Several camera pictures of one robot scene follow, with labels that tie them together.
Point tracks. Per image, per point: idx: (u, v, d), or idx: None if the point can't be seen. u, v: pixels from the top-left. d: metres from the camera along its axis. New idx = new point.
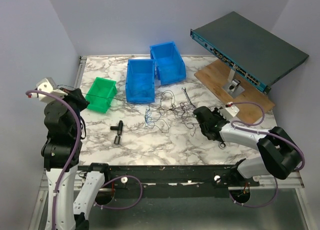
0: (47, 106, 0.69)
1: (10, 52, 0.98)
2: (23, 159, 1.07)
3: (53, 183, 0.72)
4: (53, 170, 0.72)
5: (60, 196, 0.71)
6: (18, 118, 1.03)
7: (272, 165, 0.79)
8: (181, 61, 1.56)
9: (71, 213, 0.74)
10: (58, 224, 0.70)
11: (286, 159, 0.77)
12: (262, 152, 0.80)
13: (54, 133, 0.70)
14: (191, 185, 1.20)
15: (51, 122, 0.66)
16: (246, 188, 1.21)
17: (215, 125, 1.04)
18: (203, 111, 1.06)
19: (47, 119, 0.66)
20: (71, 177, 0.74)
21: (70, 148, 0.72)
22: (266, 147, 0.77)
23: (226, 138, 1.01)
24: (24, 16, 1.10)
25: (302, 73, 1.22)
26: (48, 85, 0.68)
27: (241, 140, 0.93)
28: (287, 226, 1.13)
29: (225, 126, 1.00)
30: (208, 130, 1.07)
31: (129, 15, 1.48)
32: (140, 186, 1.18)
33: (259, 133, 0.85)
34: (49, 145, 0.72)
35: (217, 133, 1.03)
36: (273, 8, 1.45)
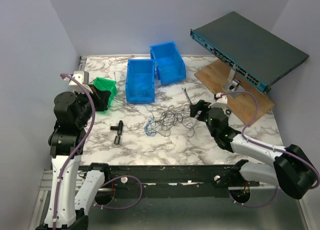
0: (57, 96, 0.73)
1: (10, 52, 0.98)
2: (23, 159, 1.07)
3: (58, 169, 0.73)
4: (59, 157, 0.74)
5: (63, 183, 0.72)
6: (18, 118, 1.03)
7: (288, 183, 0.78)
8: (181, 61, 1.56)
9: (72, 203, 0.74)
10: (59, 211, 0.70)
11: (301, 178, 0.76)
12: (278, 171, 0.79)
13: (62, 122, 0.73)
14: (191, 185, 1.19)
15: (60, 111, 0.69)
16: (246, 188, 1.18)
17: (226, 134, 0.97)
18: (221, 118, 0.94)
19: (56, 107, 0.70)
20: (75, 165, 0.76)
21: (76, 137, 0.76)
22: (283, 167, 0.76)
23: (237, 149, 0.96)
24: (24, 16, 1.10)
25: (302, 73, 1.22)
26: (81, 77, 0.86)
27: (254, 153, 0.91)
28: (287, 226, 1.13)
29: (236, 137, 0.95)
30: (218, 137, 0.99)
31: (129, 15, 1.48)
32: (140, 186, 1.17)
33: (274, 150, 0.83)
34: (56, 134, 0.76)
35: (227, 142, 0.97)
36: (273, 8, 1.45)
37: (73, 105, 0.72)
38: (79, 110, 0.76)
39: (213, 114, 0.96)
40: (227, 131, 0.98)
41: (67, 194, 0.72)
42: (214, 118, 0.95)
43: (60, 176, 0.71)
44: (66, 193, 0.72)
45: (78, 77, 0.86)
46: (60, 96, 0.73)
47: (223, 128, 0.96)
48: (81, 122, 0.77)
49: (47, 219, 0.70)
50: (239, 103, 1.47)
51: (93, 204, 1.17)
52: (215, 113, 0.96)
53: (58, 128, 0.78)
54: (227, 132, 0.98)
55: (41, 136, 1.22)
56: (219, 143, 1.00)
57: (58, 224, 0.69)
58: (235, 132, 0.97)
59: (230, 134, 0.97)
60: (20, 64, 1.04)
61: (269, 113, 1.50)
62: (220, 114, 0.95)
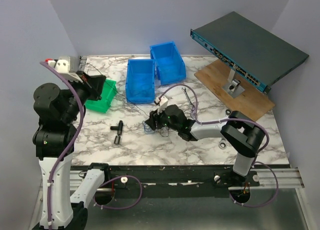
0: (36, 90, 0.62)
1: (10, 51, 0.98)
2: (23, 160, 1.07)
3: (47, 173, 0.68)
4: (46, 159, 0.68)
5: (55, 185, 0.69)
6: (18, 118, 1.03)
7: (240, 146, 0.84)
8: (181, 61, 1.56)
9: (68, 203, 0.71)
10: (54, 213, 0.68)
11: (249, 138, 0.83)
12: (229, 138, 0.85)
13: (46, 119, 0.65)
14: (190, 185, 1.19)
15: (42, 108, 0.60)
16: (246, 188, 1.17)
17: (186, 126, 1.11)
18: (178, 113, 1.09)
19: (37, 104, 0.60)
20: (66, 166, 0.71)
21: (64, 136, 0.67)
22: (229, 132, 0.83)
23: (197, 135, 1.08)
24: (24, 15, 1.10)
25: (303, 73, 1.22)
26: (66, 64, 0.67)
27: (209, 132, 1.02)
28: (287, 226, 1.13)
29: (193, 125, 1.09)
30: (182, 132, 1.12)
31: (129, 15, 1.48)
32: (140, 186, 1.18)
33: (221, 121, 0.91)
34: (41, 132, 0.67)
35: (190, 134, 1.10)
36: (273, 8, 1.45)
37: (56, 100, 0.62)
38: (65, 104, 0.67)
39: (169, 111, 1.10)
40: (186, 123, 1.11)
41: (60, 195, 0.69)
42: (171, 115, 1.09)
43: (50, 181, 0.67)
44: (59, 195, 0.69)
45: (63, 64, 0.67)
46: (40, 88, 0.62)
47: (183, 121, 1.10)
48: (69, 117, 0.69)
49: (43, 220, 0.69)
50: (239, 103, 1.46)
51: (93, 204, 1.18)
52: (171, 110, 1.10)
53: (43, 125, 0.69)
54: (186, 124, 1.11)
55: None
56: (184, 136, 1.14)
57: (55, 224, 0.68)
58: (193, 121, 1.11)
59: (189, 125, 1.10)
60: (20, 64, 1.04)
61: (268, 113, 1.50)
62: (174, 110, 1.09)
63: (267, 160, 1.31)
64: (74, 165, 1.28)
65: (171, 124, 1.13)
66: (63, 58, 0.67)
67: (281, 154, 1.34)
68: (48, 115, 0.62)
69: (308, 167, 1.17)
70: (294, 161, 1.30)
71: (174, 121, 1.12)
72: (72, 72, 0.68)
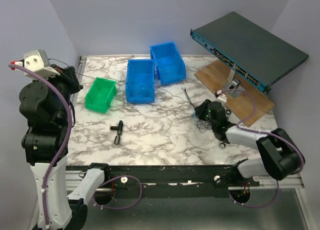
0: (23, 90, 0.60)
1: (10, 51, 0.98)
2: (23, 159, 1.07)
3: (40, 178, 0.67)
4: (38, 164, 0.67)
5: (49, 191, 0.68)
6: (18, 117, 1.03)
7: (271, 165, 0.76)
8: (181, 61, 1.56)
9: (66, 205, 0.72)
10: (51, 217, 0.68)
11: (284, 160, 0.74)
12: (262, 151, 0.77)
13: (35, 121, 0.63)
14: (191, 185, 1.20)
15: (29, 110, 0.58)
16: (246, 188, 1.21)
17: (222, 127, 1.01)
18: (219, 110, 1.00)
19: (23, 106, 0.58)
20: (60, 170, 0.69)
21: (55, 138, 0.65)
22: (264, 145, 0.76)
23: (232, 139, 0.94)
24: (24, 15, 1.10)
25: (303, 73, 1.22)
26: (38, 59, 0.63)
27: (246, 141, 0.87)
28: (287, 226, 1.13)
29: (230, 127, 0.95)
30: (216, 130, 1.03)
31: (129, 15, 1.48)
32: (140, 186, 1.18)
33: (260, 133, 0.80)
34: (31, 136, 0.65)
35: (224, 135, 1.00)
36: (273, 8, 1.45)
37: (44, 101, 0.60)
38: (54, 105, 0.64)
39: (211, 105, 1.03)
40: (224, 123, 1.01)
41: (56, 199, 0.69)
42: (211, 109, 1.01)
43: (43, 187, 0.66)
44: (54, 200, 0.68)
45: (34, 60, 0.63)
46: (27, 89, 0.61)
47: (221, 120, 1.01)
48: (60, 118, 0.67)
49: (41, 223, 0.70)
50: (239, 103, 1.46)
51: (93, 204, 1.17)
52: (213, 105, 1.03)
53: (33, 127, 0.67)
54: (224, 125, 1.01)
55: None
56: (218, 136, 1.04)
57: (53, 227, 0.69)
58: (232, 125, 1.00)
59: (227, 126, 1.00)
60: None
61: (269, 113, 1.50)
62: (217, 105, 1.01)
63: None
64: (74, 165, 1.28)
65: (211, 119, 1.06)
66: (30, 55, 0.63)
67: None
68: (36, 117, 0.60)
69: (309, 167, 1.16)
70: None
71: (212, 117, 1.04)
72: (46, 66, 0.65)
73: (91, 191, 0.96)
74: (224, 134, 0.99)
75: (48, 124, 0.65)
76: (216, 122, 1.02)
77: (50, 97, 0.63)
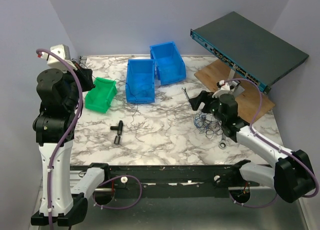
0: (40, 73, 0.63)
1: (11, 51, 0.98)
2: (24, 159, 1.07)
3: (47, 158, 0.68)
4: (46, 144, 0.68)
5: (55, 172, 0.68)
6: (18, 117, 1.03)
7: (284, 188, 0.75)
8: (181, 61, 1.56)
9: (68, 191, 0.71)
10: (54, 200, 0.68)
11: (299, 185, 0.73)
12: (278, 172, 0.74)
13: (48, 104, 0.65)
14: (191, 185, 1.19)
15: (45, 90, 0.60)
16: (246, 188, 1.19)
17: (233, 123, 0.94)
18: (231, 105, 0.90)
19: (39, 86, 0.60)
20: (66, 152, 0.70)
21: (64, 121, 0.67)
22: (284, 170, 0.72)
23: (242, 142, 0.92)
24: (24, 15, 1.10)
25: (303, 73, 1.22)
26: (61, 52, 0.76)
27: (255, 148, 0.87)
28: (287, 226, 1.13)
29: (243, 128, 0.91)
30: (224, 125, 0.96)
31: (129, 15, 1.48)
32: (140, 186, 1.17)
33: (280, 151, 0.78)
34: (41, 118, 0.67)
35: (233, 131, 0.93)
36: (273, 8, 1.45)
37: (58, 84, 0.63)
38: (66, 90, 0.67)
39: (222, 98, 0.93)
40: (235, 120, 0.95)
41: (60, 182, 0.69)
42: (223, 103, 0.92)
43: (50, 166, 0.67)
44: (59, 182, 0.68)
45: (58, 52, 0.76)
46: (44, 73, 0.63)
47: (231, 115, 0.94)
48: (70, 103, 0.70)
49: (41, 207, 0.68)
50: (239, 103, 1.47)
51: (93, 204, 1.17)
52: (225, 99, 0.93)
53: (44, 111, 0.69)
54: (234, 121, 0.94)
55: None
56: (226, 132, 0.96)
57: (54, 211, 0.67)
58: (243, 122, 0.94)
59: (238, 123, 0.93)
60: (20, 64, 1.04)
61: (269, 113, 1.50)
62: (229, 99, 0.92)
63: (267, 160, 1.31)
64: (74, 165, 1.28)
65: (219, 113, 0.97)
66: (56, 47, 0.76)
67: None
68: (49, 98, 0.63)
69: None
70: None
71: (223, 111, 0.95)
72: (67, 58, 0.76)
73: (91, 187, 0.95)
74: (233, 130, 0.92)
75: (60, 108, 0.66)
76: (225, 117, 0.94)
77: (63, 82, 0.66)
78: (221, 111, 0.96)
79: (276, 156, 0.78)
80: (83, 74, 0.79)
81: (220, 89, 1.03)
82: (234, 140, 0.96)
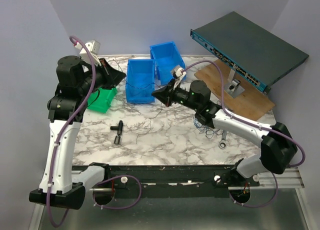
0: (61, 59, 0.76)
1: (11, 51, 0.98)
2: (24, 159, 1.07)
3: (55, 134, 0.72)
4: (56, 121, 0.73)
5: (60, 148, 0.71)
6: (19, 118, 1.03)
7: (272, 163, 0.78)
8: (181, 61, 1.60)
9: (69, 172, 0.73)
10: (54, 177, 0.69)
11: (284, 156, 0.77)
12: (265, 150, 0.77)
13: (64, 85, 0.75)
14: (190, 185, 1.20)
15: (63, 70, 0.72)
16: (246, 188, 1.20)
17: (206, 110, 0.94)
18: (205, 94, 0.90)
19: (60, 67, 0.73)
20: (73, 131, 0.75)
21: (76, 102, 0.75)
22: (270, 147, 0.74)
23: (219, 126, 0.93)
24: (24, 15, 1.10)
25: (303, 73, 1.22)
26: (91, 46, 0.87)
27: (236, 130, 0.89)
28: (287, 226, 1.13)
29: (219, 113, 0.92)
30: (199, 113, 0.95)
31: (129, 15, 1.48)
32: (140, 186, 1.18)
33: (261, 129, 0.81)
34: (55, 99, 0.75)
35: (208, 118, 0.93)
36: (273, 7, 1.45)
37: (77, 68, 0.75)
38: (81, 77, 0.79)
39: (195, 88, 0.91)
40: (207, 106, 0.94)
41: (64, 159, 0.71)
42: (197, 93, 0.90)
43: (57, 141, 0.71)
44: (62, 158, 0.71)
45: (88, 45, 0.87)
46: (65, 59, 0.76)
47: (205, 102, 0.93)
48: (83, 91, 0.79)
49: (43, 183, 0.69)
50: (239, 103, 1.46)
51: (93, 204, 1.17)
52: (197, 87, 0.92)
53: (58, 94, 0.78)
54: (208, 108, 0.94)
55: (41, 136, 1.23)
56: (200, 120, 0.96)
57: (53, 188, 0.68)
58: (216, 106, 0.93)
59: (211, 109, 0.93)
60: (21, 64, 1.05)
61: (268, 113, 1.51)
62: (202, 87, 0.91)
63: None
64: (74, 165, 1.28)
65: (190, 102, 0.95)
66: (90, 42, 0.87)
67: None
68: (67, 79, 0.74)
69: (309, 167, 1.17)
70: (294, 161, 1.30)
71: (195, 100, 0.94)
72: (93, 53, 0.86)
73: (91, 182, 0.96)
74: (209, 117, 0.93)
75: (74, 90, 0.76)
76: (200, 105, 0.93)
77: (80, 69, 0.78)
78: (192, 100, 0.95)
79: (259, 134, 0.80)
80: (106, 71, 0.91)
81: (177, 78, 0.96)
82: (210, 126, 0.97)
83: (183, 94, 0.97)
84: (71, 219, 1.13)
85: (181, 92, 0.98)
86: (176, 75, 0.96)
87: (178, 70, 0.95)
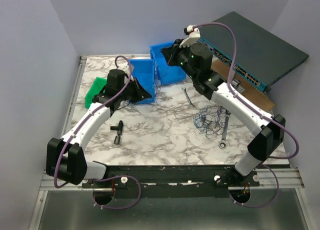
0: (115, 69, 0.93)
1: (11, 51, 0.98)
2: (25, 159, 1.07)
3: (92, 108, 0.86)
4: (96, 105, 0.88)
5: (92, 117, 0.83)
6: (19, 118, 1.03)
7: (260, 150, 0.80)
8: None
9: (87, 140, 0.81)
10: (78, 132, 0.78)
11: (272, 145, 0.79)
12: (258, 138, 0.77)
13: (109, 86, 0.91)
14: (190, 185, 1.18)
15: (112, 76, 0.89)
16: (246, 188, 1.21)
17: (208, 78, 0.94)
18: (206, 57, 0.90)
19: (111, 73, 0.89)
20: (105, 114, 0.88)
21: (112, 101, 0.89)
22: (266, 137, 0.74)
23: (216, 99, 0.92)
24: (24, 15, 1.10)
25: (302, 73, 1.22)
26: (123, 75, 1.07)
27: (234, 110, 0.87)
28: (287, 226, 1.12)
29: (221, 87, 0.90)
30: (198, 81, 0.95)
31: (129, 15, 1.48)
32: (139, 187, 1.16)
33: (262, 117, 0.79)
34: (100, 94, 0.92)
35: (207, 85, 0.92)
36: (272, 8, 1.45)
37: (122, 76, 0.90)
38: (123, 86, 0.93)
39: (195, 51, 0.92)
40: (208, 75, 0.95)
41: (91, 128, 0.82)
42: (196, 55, 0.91)
43: (93, 111, 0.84)
44: (89, 125, 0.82)
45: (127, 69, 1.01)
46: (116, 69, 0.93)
47: (204, 69, 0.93)
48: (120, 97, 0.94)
49: (65, 135, 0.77)
50: None
51: (93, 204, 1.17)
52: (198, 50, 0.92)
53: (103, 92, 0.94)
54: (208, 76, 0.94)
55: (41, 136, 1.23)
56: (199, 88, 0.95)
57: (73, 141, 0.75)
58: (218, 76, 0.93)
59: (212, 78, 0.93)
60: (21, 64, 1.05)
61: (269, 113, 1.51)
62: (203, 51, 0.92)
63: (267, 160, 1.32)
64: None
65: (190, 67, 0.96)
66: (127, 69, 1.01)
67: (281, 154, 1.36)
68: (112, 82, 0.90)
69: (309, 167, 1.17)
70: (294, 161, 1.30)
71: (195, 65, 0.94)
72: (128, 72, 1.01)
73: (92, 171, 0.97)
74: (208, 86, 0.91)
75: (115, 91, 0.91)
76: (198, 71, 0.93)
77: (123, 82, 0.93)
78: (193, 65, 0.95)
79: (258, 123, 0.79)
80: (138, 85, 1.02)
81: (188, 36, 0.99)
82: (208, 97, 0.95)
83: (184, 56, 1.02)
84: (71, 219, 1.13)
85: (185, 54, 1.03)
86: (187, 31, 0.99)
87: (189, 27, 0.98)
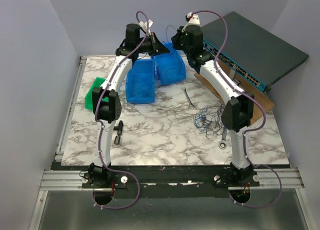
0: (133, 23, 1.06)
1: (11, 48, 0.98)
2: (25, 158, 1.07)
3: (118, 61, 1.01)
4: (119, 56, 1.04)
5: (120, 68, 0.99)
6: (18, 116, 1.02)
7: (230, 121, 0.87)
8: (181, 61, 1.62)
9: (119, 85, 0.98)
10: (112, 82, 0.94)
11: (241, 117, 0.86)
12: (227, 108, 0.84)
13: (127, 40, 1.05)
14: (191, 185, 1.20)
15: (129, 29, 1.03)
16: (246, 188, 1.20)
17: (200, 54, 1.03)
18: (196, 34, 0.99)
19: (129, 27, 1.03)
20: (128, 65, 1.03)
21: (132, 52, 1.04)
22: (233, 106, 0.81)
23: (203, 74, 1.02)
24: (24, 14, 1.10)
25: (303, 73, 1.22)
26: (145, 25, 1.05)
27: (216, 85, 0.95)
28: (288, 227, 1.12)
29: (208, 63, 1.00)
30: (191, 56, 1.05)
31: (129, 15, 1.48)
32: (138, 186, 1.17)
33: (234, 90, 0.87)
34: (121, 48, 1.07)
35: (198, 60, 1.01)
36: (272, 8, 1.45)
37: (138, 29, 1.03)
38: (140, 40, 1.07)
39: (188, 29, 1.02)
40: (202, 53, 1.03)
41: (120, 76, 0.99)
42: (189, 33, 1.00)
43: (120, 63, 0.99)
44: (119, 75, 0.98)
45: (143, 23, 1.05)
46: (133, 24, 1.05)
47: (197, 45, 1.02)
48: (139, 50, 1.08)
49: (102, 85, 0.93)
50: None
51: (93, 204, 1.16)
52: (191, 29, 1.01)
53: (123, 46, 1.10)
54: (202, 53, 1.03)
55: (41, 135, 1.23)
56: (192, 63, 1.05)
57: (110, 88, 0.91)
58: (209, 56, 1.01)
59: (203, 56, 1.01)
60: (21, 62, 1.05)
61: (269, 113, 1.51)
62: (195, 30, 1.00)
63: (267, 160, 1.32)
64: (74, 165, 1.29)
65: (187, 46, 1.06)
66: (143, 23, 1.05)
67: (281, 154, 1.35)
68: (131, 36, 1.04)
69: (309, 167, 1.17)
70: (294, 161, 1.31)
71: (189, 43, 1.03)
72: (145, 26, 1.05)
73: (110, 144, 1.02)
74: (198, 61, 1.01)
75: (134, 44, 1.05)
76: (191, 48, 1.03)
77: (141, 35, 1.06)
78: (188, 43, 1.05)
79: (229, 94, 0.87)
80: (154, 39, 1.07)
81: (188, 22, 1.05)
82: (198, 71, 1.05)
83: None
84: (71, 219, 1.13)
85: None
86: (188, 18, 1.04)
87: (188, 14, 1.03)
